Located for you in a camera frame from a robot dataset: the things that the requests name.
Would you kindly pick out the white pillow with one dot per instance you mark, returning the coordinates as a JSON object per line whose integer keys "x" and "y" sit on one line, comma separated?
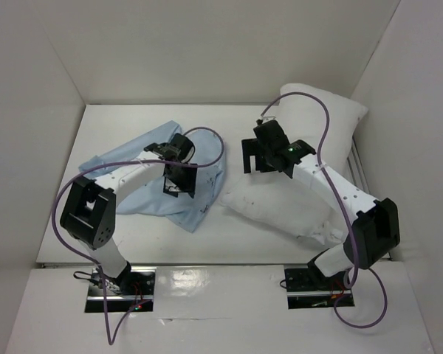
{"x": 324, "y": 120}

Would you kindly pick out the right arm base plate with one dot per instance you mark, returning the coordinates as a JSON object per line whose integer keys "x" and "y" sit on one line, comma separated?
{"x": 302, "y": 292}

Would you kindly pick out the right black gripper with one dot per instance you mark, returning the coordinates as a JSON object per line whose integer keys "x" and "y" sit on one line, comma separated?
{"x": 254, "y": 155}

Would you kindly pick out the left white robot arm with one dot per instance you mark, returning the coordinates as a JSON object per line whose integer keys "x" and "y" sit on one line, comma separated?
{"x": 89, "y": 214}

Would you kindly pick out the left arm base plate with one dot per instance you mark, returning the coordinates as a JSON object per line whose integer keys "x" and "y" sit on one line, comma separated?
{"x": 136, "y": 293}

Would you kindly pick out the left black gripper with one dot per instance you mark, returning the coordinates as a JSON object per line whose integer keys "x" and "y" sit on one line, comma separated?
{"x": 187, "y": 185}

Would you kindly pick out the light blue pillowcase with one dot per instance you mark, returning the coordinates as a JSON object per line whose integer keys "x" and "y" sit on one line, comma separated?
{"x": 184, "y": 211}

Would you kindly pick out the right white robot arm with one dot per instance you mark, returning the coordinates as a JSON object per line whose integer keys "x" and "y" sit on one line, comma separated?
{"x": 373, "y": 225}

